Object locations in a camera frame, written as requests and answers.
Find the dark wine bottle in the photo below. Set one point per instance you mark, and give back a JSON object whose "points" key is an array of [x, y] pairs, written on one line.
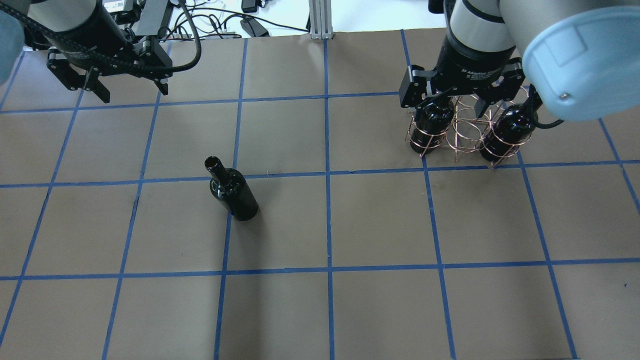
{"points": [[231, 189]]}

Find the dark bottle in basket left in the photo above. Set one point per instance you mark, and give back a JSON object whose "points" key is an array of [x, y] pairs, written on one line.
{"points": [[430, 125]]}

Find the black power brick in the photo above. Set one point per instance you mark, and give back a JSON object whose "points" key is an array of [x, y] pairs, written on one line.
{"points": [[154, 19]]}

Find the dark bottle in basket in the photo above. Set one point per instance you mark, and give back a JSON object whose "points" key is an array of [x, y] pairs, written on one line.
{"points": [[430, 125], [508, 132]]}

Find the copper wire wine basket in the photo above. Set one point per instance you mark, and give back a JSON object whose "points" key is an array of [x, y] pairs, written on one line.
{"points": [[465, 134]]}

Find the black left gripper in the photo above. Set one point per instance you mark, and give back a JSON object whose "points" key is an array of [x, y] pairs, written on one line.
{"points": [[79, 34]]}

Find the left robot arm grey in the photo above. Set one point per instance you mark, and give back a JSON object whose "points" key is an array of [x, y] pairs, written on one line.
{"points": [[125, 12]]}

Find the dark bottle in basket right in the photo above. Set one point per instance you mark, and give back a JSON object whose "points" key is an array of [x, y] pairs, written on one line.
{"points": [[508, 132]]}

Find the aluminium frame post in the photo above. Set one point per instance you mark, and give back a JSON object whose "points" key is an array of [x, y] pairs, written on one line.
{"points": [[320, 17]]}

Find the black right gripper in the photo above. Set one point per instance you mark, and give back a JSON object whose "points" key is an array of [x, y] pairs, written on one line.
{"points": [[474, 62]]}

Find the black power adapter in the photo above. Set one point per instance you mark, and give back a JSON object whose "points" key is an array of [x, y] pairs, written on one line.
{"points": [[253, 28]]}

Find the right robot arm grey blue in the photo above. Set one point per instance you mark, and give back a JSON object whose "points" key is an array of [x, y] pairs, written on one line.
{"points": [[581, 56]]}

